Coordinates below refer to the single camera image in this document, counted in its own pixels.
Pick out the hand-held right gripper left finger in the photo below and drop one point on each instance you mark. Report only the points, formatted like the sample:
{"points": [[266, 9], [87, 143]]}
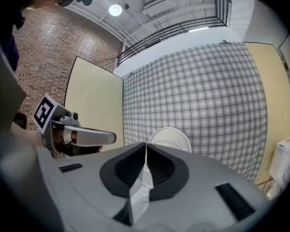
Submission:
{"points": [[87, 190]]}

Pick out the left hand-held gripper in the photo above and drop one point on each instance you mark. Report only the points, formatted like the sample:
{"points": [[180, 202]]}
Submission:
{"points": [[47, 115]]}

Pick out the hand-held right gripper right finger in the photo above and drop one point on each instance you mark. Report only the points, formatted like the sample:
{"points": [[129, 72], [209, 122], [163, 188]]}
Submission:
{"points": [[195, 190]]}

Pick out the person's left forearm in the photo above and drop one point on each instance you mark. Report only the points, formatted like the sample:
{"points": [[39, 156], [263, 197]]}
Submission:
{"points": [[26, 134]]}

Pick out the person's left hand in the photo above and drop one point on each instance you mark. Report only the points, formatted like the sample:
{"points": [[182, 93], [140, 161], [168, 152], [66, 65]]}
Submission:
{"points": [[59, 139]]}

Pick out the large cream partition panel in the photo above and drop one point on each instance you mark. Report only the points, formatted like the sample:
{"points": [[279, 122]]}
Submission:
{"points": [[94, 100]]}

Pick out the person's dark shirt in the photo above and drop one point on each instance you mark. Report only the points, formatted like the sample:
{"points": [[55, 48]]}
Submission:
{"points": [[10, 47]]}

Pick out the grey plaid cloth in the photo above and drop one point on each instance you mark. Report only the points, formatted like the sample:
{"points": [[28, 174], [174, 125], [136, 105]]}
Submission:
{"points": [[195, 100]]}

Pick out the yellow partition panel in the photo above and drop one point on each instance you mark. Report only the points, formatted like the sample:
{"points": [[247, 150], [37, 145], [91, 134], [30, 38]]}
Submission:
{"points": [[273, 93]]}

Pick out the round ceiling lamp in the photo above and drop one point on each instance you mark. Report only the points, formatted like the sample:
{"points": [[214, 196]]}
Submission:
{"points": [[115, 10]]}

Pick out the black railing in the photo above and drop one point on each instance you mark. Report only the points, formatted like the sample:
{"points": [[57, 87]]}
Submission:
{"points": [[174, 31]]}

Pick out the white ceiling air conditioner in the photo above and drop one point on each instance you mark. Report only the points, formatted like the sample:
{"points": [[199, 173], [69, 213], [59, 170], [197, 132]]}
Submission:
{"points": [[158, 4]]}

